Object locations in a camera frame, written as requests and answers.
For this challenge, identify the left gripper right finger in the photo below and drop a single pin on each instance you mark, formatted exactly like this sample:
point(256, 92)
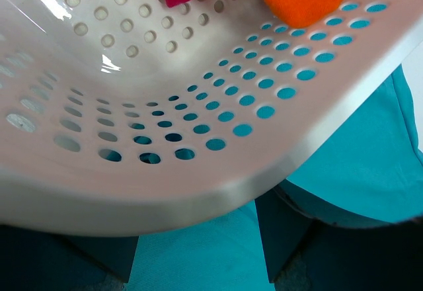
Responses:
point(305, 239)

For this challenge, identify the white perforated plastic basket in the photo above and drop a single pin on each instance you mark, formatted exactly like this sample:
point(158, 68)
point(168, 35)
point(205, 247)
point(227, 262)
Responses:
point(123, 117)

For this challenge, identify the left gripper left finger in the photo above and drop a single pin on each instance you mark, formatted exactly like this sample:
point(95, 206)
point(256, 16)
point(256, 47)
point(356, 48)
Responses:
point(36, 257)

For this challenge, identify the teal t-shirt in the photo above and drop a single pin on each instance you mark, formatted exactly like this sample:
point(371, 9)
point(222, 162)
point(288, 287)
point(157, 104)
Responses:
point(367, 172)

